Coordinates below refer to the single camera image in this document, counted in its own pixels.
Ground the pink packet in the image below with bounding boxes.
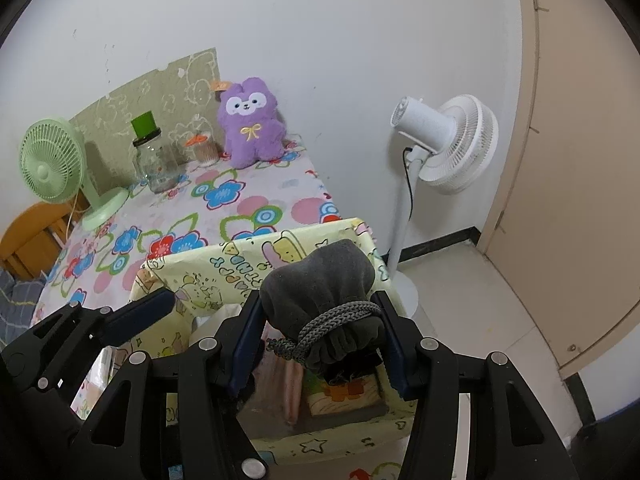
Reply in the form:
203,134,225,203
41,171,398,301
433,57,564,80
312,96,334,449
252,323,304,426

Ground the yellow black tissue pack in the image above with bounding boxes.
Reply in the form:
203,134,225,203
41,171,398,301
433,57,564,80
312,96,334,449
300,372,388,419

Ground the grey drawstring pouch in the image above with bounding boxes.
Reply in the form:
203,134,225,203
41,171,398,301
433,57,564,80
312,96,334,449
259,240,384,386

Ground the floral tablecloth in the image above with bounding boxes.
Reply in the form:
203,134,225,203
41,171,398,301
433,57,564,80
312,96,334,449
32,136,340,322

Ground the grey plaid blanket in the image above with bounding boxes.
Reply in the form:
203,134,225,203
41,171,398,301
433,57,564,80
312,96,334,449
0,269,44,349

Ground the wooden chair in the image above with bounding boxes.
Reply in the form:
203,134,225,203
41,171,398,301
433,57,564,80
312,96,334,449
1,202,72,281

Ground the yellow cartoon storage box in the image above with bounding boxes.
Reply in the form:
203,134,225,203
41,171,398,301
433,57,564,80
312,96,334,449
69,216,419,466

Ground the glass jar with black lid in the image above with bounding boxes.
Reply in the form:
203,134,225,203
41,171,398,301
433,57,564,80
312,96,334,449
132,128,180,194

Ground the green desk fan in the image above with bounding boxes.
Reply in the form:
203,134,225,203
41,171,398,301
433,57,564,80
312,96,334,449
18,118,128,231

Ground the small jar orange lid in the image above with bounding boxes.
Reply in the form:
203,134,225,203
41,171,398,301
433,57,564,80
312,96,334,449
183,132,219,167

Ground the green plastic cup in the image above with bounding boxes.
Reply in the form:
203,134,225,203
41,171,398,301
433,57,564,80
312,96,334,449
131,110,158,139

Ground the beige door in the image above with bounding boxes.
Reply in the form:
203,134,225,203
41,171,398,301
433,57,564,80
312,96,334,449
480,0,639,377

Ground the purple plush bunny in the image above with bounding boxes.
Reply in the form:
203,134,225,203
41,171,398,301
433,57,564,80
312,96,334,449
217,77,286,169

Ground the green patterned board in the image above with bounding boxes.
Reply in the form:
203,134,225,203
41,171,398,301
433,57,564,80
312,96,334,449
70,48,224,193

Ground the white standing fan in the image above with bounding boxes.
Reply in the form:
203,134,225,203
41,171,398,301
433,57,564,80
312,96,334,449
386,94,499,316

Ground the black fan cable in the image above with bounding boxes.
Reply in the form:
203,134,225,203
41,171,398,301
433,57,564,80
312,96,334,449
402,146,418,221

